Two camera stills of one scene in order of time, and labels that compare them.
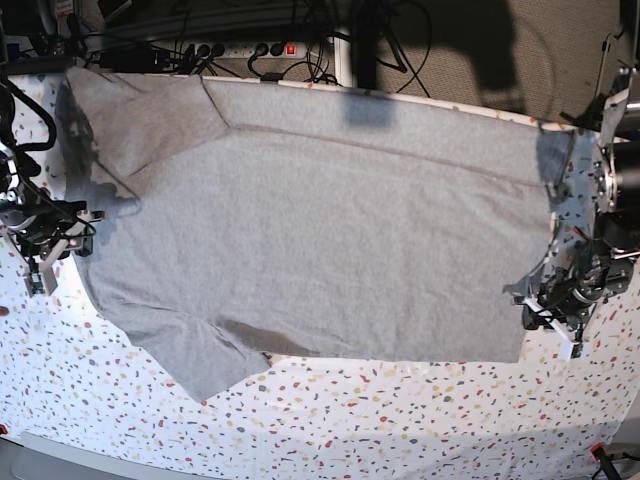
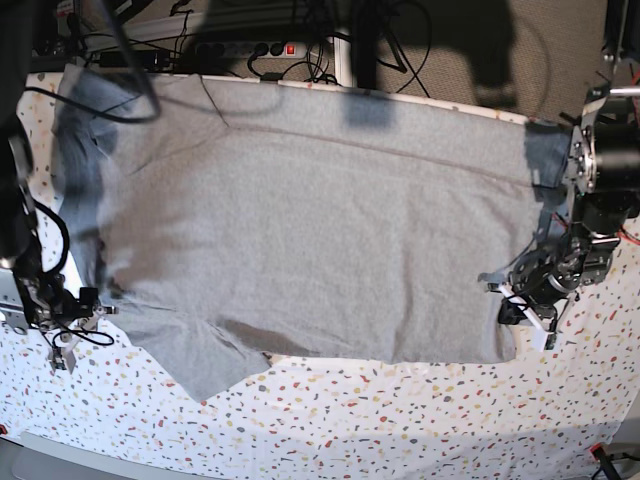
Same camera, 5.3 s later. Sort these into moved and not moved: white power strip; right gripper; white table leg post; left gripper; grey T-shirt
Moved: right gripper; left gripper
Not moved: white table leg post; grey T-shirt; white power strip
